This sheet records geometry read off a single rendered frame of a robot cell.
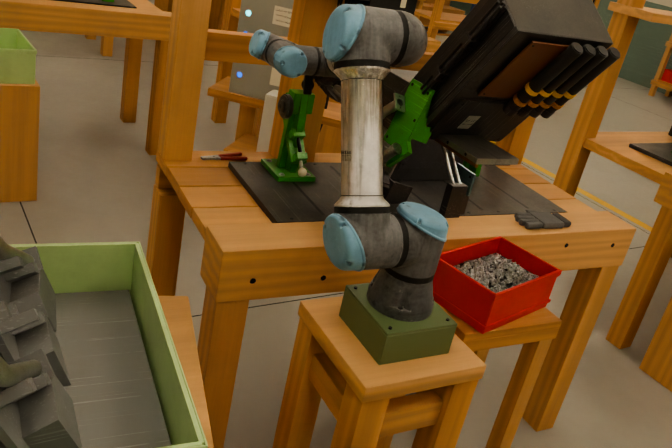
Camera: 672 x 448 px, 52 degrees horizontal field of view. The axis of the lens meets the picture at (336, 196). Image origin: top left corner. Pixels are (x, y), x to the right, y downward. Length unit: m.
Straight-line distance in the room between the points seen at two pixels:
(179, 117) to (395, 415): 1.12
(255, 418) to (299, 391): 0.88
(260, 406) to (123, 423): 1.40
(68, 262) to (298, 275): 0.58
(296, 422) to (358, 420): 0.33
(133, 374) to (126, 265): 0.30
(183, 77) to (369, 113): 0.88
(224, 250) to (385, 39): 0.65
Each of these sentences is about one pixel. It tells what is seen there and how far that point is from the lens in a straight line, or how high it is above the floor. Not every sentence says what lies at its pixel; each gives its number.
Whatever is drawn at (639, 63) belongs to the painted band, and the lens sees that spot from 12.33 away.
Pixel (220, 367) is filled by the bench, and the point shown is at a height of 0.54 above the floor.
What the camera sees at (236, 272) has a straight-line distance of 1.73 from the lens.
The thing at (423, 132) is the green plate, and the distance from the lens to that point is 2.11.
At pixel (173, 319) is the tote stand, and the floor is 0.79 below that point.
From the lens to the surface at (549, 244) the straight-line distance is 2.31.
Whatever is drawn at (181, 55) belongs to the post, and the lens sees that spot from 2.12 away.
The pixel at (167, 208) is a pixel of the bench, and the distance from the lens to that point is 2.29.
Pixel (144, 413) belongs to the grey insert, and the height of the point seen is 0.85.
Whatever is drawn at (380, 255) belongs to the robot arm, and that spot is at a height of 1.09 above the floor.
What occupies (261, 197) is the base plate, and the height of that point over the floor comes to 0.90.
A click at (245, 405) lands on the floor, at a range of 2.63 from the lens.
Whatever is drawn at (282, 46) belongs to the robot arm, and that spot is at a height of 1.36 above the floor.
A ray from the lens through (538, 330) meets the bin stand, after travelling 1.97.
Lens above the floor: 1.72
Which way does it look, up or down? 23 degrees down
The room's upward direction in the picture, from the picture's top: 12 degrees clockwise
